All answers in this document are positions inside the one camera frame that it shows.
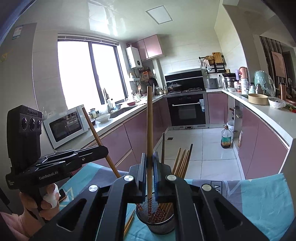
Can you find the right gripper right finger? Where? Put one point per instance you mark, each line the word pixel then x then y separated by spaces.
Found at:
pixel 201 213

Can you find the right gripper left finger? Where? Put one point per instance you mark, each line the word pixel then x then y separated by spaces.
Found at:
pixel 98 213

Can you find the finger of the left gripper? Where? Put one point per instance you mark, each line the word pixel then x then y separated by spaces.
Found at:
pixel 79 157

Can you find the wooden chopstick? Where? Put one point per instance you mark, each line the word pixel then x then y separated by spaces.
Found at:
pixel 108 159
pixel 128 224
pixel 164 210

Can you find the chopstick with floral end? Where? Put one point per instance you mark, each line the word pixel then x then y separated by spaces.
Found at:
pixel 149 150

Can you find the white microwave oven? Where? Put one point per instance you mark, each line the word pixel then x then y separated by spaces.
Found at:
pixel 63 127

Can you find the black mesh utensil cup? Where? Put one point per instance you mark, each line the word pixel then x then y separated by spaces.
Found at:
pixel 160 222

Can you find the white bowl on counter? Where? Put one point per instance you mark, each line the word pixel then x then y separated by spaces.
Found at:
pixel 103 118

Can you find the chopstick in cup right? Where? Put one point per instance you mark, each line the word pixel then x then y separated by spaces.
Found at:
pixel 176 161

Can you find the teal grey tablecloth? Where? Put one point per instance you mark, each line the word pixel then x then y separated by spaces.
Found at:
pixel 266 201

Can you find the oil bottle on floor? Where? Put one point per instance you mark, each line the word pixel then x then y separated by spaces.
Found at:
pixel 226 137

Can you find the black built-in oven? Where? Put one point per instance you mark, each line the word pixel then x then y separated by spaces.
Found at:
pixel 188 110

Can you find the white water heater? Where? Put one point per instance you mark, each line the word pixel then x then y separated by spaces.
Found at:
pixel 133 57

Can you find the round wooden box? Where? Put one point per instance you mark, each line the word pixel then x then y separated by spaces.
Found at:
pixel 259 99

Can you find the black range hood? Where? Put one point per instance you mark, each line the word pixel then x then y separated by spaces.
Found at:
pixel 185 80

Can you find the pink kettle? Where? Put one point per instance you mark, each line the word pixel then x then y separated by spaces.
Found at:
pixel 244 80

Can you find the teal fan cover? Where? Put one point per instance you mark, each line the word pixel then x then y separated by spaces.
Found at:
pixel 266 82

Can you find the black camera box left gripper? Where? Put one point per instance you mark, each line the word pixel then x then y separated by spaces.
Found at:
pixel 23 130

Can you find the pink wall cabinet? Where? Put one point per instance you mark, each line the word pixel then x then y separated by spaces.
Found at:
pixel 149 48

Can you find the black wall rack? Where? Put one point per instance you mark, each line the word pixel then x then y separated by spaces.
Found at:
pixel 214 63

